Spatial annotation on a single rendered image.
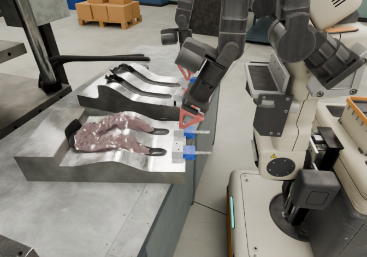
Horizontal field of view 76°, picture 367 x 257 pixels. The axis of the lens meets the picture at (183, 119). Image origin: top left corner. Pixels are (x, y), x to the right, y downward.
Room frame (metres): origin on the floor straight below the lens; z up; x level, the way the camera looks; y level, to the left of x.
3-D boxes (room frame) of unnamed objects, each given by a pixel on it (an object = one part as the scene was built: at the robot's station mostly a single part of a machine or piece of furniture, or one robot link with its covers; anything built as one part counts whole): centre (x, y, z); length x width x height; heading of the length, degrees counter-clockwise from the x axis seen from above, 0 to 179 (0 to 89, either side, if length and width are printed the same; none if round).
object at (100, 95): (0.99, 0.21, 0.87); 0.50 x 0.26 x 0.14; 72
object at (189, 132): (0.67, -0.03, 0.85); 0.13 x 0.05 x 0.05; 89
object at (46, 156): (0.62, 0.24, 0.85); 0.50 x 0.26 x 0.11; 89
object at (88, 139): (0.63, 0.24, 0.90); 0.26 x 0.18 x 0.08; 89
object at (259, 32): (5.06, -1.76, 0.46); 1.90 x 0.70 x 0.92; 154
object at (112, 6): (5.85, 1.69, 0.37); 1.20 x 0.82 x 0.74; 72
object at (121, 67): (0.97, 0.20, 0.92); 0.35 x 0.16 x 0.09; 72
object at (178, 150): (0.57, -0.03, 0.85); 0.13 x 0.05 x 0.05; 89
